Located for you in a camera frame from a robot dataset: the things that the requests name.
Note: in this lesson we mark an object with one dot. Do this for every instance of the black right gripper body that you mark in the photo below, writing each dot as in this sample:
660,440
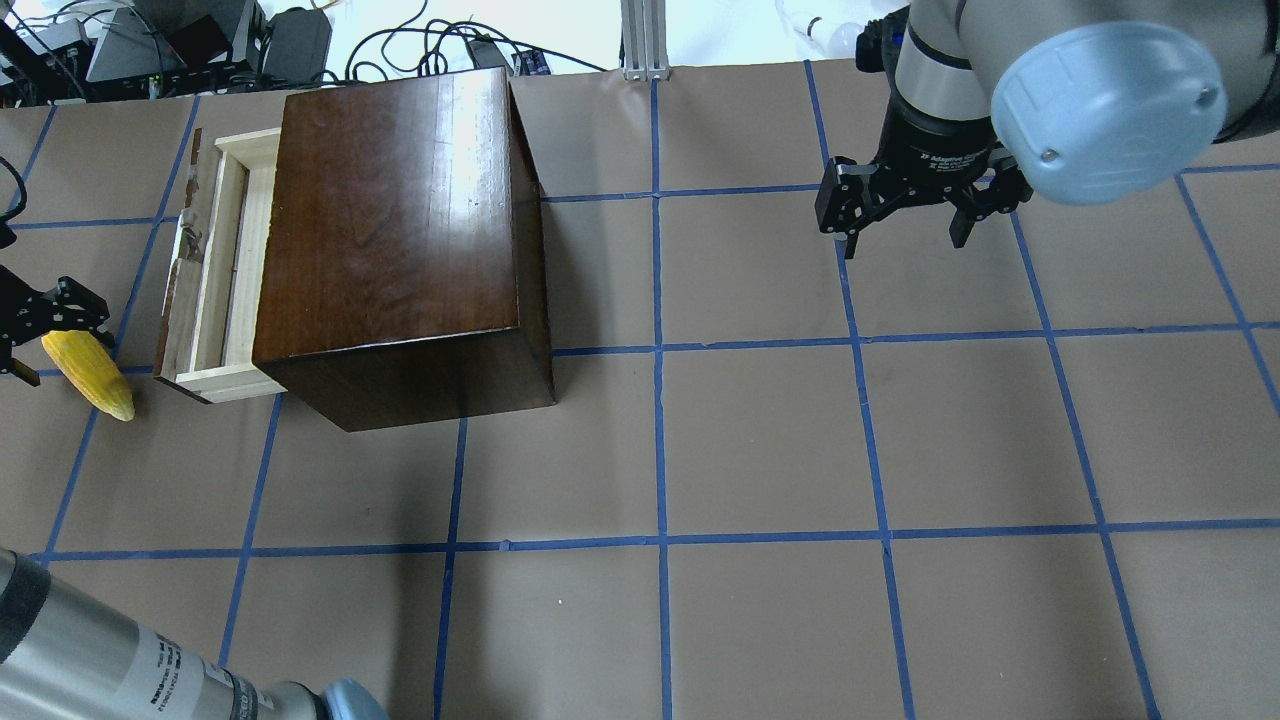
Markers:
933,148

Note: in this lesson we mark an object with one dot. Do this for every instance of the dark wooden drawer cabinet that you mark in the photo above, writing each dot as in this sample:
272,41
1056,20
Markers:
404,275

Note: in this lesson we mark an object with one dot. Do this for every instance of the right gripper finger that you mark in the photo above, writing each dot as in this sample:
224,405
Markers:
1007,190
849,200

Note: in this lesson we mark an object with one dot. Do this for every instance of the aluminium extrusion post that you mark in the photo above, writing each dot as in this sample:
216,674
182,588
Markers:
644,55

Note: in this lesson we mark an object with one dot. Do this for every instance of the grey electronics pile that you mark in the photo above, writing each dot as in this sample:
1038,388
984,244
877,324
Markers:
100,51

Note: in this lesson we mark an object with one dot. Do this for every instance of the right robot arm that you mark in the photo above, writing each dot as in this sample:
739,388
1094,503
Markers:
993,103

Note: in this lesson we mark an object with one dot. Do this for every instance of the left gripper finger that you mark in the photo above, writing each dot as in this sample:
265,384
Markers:
68,306
15,367

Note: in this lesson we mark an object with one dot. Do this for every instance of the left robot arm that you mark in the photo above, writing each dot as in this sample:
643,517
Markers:
68,656

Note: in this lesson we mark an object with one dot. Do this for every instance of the black power adapter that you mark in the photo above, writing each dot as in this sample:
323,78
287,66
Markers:
298,42

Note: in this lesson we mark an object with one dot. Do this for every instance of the yellow corn cob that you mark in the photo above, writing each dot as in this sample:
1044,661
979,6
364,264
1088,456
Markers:
87,365

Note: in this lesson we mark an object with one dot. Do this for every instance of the light wooden drawer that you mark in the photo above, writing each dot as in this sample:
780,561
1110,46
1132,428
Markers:
213,289

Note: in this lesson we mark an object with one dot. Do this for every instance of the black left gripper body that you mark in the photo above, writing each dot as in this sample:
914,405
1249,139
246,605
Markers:
62,303

